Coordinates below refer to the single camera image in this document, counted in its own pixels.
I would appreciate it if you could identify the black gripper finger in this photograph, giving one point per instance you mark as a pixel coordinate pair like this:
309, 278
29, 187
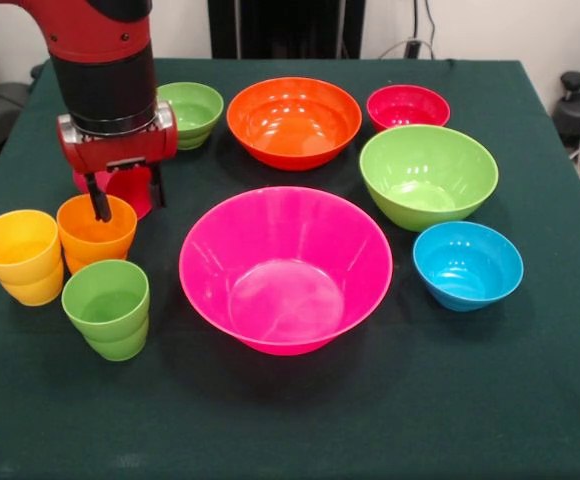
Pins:
99, 197
158, 185

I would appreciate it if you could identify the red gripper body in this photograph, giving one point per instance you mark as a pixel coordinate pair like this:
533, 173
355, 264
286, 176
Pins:
120, 150

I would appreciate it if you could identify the red cup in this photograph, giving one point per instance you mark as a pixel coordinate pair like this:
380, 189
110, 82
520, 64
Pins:
130, 190

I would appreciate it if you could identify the orange cup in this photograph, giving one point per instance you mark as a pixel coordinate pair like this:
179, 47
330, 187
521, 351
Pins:
92, 242

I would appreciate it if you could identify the yellow cup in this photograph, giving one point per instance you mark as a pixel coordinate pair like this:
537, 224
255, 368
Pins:
17, 260

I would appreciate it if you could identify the large pink bowl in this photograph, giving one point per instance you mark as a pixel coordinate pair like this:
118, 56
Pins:
285, 280

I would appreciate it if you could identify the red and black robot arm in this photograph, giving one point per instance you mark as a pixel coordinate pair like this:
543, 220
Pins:
100, 60

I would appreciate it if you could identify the small green bowl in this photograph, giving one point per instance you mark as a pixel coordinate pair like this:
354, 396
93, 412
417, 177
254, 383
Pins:
197, 115

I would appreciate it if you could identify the green cup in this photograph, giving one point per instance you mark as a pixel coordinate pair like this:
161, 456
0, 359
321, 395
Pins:
105, 310

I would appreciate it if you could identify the black office chair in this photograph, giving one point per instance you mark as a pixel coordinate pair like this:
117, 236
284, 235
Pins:
0, 107

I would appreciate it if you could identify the large orange bowl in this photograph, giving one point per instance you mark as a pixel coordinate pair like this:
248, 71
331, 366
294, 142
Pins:
295, 125

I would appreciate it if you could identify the dark green tablecloth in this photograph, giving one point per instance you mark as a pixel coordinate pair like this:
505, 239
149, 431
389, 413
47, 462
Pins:
290, 410

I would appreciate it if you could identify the small red bowl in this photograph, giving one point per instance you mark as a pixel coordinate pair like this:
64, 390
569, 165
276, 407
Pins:
407, 107

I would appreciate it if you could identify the large green bowl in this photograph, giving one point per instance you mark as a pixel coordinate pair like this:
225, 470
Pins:
425, 170

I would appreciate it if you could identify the black power plug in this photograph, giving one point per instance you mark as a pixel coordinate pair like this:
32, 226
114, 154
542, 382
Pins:
413, 49

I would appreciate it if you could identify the small blue bowl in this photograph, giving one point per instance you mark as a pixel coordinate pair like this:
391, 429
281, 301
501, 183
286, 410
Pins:
465, 270

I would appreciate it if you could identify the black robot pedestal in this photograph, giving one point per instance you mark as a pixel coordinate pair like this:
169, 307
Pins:
290, 25

